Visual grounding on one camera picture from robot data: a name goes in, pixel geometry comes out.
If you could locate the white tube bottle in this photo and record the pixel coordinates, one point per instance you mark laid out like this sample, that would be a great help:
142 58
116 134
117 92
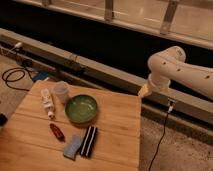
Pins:
48 103

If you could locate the black white striped cloth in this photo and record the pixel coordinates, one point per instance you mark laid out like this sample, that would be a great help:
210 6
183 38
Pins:
88 141

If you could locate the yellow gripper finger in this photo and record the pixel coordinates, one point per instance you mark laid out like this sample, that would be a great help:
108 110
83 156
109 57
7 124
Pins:
144 91

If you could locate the blue sponge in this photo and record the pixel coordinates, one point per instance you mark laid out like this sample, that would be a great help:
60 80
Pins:
72 148

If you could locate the white plug on rail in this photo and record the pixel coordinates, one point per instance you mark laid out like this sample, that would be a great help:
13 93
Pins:
18 45

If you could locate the black object at left edge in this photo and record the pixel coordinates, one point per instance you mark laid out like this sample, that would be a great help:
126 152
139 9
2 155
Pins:
3 119

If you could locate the green ceramic bowl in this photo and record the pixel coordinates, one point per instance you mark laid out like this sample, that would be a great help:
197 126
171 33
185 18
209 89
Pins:
81 109

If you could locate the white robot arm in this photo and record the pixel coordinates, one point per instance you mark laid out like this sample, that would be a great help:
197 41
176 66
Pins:
168 65

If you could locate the blue object behind table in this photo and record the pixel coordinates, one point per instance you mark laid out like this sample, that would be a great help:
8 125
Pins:
42 75

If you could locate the clear plastic cup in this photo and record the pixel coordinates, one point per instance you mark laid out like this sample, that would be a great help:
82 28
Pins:
61 90

